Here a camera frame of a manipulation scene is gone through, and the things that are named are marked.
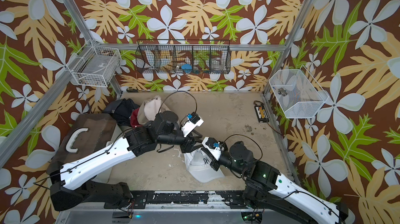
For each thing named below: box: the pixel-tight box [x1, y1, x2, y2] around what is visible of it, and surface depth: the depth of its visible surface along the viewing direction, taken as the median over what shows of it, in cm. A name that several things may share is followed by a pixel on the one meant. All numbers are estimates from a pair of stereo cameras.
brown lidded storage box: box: [46, 113, 117, 172], surface depth 76 cm
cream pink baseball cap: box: [143, 96, 161, 121], surface depth 91 cm
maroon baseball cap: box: [130, 107, 144, 129], surface depth 95 cm
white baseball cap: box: [183, 147, 225, 183], surface depth 79 cm
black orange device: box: [254, 105, 270, 123], surface depth 107 cm
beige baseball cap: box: [136, 101, 151, 126], surface depth 93 cm
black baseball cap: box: [102, 98, 141, 127], surface depth 102 cm
